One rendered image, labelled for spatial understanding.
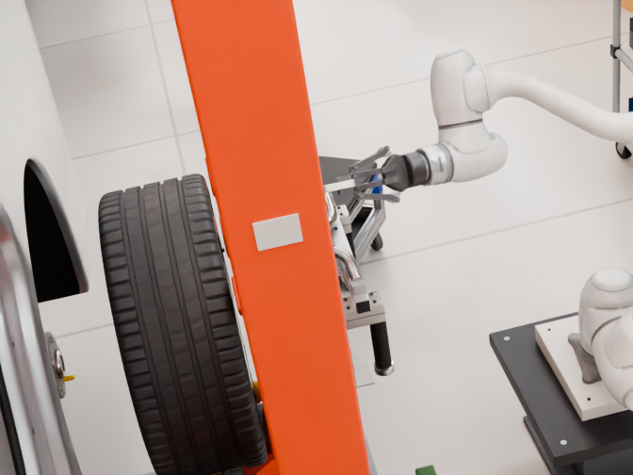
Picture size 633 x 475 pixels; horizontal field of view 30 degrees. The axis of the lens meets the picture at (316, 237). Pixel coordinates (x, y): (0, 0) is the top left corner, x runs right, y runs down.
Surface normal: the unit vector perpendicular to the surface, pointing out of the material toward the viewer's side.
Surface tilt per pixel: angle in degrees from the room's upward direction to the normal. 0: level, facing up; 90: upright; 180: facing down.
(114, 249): 18
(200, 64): 90
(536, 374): 0
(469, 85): 61
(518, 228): 0
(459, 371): 0
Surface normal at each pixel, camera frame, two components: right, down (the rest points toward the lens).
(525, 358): -0.14, -0.80
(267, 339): 0.19, 0.55
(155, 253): -0.05, -0.52
